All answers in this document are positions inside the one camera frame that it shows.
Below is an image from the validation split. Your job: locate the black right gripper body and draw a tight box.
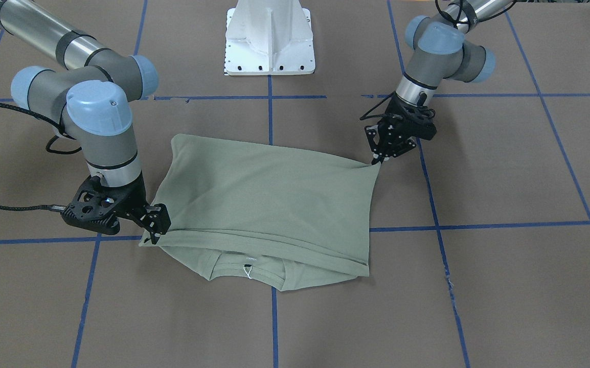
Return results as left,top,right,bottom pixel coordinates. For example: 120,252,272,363
61,174,147,235

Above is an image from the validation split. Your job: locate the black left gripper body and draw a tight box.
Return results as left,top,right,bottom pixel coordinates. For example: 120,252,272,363
377,97,437,145

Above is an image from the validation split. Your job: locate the olive green long-sleeve shirt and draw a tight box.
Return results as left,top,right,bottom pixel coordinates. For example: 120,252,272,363
154,134,380,291

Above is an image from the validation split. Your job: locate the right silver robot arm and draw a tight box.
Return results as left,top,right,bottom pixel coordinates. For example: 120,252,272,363
0,1,171,244

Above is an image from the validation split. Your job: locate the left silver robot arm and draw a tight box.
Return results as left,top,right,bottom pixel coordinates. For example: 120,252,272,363
362,1,514,165

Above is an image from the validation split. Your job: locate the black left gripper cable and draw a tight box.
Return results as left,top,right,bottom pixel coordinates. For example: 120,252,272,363
360,92,398,123

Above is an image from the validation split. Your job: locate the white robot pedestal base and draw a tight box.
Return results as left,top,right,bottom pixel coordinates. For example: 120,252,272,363
223,1,316,76

